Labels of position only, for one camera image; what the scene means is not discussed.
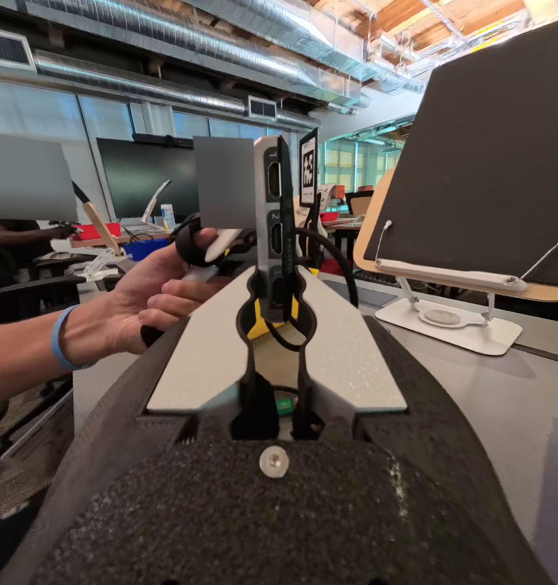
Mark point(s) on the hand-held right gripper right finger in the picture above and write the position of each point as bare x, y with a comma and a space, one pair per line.
357, 366

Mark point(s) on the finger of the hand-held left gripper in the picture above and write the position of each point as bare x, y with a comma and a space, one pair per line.
204, 272
222, 245

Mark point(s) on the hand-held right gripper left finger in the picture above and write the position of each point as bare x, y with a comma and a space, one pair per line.
197, 366

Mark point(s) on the yellow plastic bin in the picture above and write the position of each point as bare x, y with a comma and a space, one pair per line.
257, 322

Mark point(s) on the person's left hand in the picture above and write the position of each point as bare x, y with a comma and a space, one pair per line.
160, 297

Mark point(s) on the blue plastic bin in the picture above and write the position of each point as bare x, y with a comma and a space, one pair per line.
144, 249

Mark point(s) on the red plastic bin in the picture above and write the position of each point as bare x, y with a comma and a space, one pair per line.
98, 230

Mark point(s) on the sign on black stand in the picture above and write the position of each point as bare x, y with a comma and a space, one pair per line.
308, 169

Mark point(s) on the wooden-framed black panel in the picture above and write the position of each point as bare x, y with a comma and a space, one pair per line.
480, 174

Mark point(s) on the silver ventilation duct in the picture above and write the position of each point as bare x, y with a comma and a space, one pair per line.
169, 82
188, 32

